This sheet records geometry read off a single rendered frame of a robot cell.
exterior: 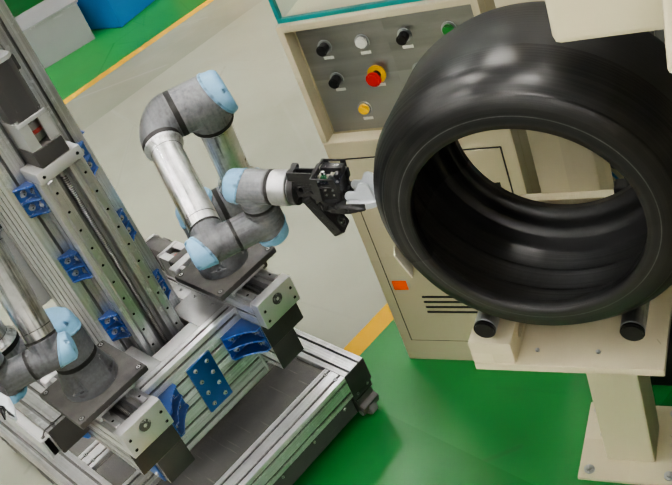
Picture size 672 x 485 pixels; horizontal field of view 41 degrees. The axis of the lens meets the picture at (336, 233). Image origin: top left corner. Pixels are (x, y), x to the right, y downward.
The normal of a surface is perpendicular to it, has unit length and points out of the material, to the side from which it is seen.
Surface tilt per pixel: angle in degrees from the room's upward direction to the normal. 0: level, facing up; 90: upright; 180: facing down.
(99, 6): 90
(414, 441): 0
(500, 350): 90
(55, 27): 90
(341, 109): 90
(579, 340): 0
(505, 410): 0
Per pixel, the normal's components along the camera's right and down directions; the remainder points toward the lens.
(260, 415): -0.33, -0.76
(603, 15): -0.33, 0.65
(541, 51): -0.09, -0.74
